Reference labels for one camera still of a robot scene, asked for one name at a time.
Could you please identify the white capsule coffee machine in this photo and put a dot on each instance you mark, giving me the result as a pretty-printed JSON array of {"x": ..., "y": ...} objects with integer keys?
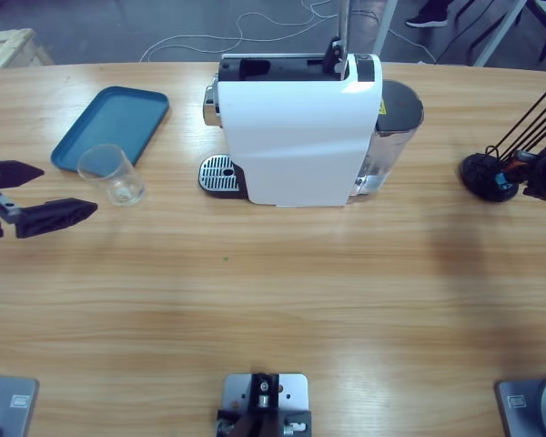
[{"x": 296, "y": 145}]

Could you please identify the black sneaker white sole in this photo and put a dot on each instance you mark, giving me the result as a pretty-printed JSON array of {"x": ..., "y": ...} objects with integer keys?
[{"x": 427, "y": 19}]

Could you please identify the black capsule holder with rods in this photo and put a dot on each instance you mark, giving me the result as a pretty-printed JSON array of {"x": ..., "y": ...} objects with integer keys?
[{"x": 478, "y": 177}]

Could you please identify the chrome coffee machine lever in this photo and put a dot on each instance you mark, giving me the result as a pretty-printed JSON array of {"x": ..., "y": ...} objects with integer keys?
[{"x": 343, "y": 27}]

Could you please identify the wooden crate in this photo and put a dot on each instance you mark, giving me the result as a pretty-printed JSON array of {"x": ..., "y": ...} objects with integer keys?
[{"x": 9, "y": 47}]

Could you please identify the metal bracket with dark post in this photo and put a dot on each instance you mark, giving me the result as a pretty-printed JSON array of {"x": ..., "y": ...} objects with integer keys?
[{"x": 264, "y": 396}]

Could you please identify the blue coffee capsule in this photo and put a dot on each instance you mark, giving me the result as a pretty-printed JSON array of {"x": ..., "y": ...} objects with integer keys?
[{"x": 501, "y": 179}]

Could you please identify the blue rectangular tray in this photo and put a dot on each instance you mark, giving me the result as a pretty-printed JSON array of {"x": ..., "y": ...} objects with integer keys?
[{"x": 114, "y": 123}]

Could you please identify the clear drinking glass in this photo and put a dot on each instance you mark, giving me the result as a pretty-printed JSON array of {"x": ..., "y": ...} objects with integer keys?
[{"x": 118, "y": 182}]

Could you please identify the white table leg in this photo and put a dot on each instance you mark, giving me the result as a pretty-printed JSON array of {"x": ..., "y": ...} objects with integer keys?
[{"x": 384, "y": 27}]

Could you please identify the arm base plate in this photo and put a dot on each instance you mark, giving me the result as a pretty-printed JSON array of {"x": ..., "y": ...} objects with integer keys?
[
  {"x": 9, "y": 405},
  {"x": 532, "y": 405}
]

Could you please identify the clear water tank black lid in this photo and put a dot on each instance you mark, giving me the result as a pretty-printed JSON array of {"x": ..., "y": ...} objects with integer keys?
[{"x": 400, "y": 109}]

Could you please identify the white slanted frame leg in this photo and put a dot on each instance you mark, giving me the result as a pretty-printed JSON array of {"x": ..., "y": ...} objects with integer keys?
[{"x": 500, "y": 32}]

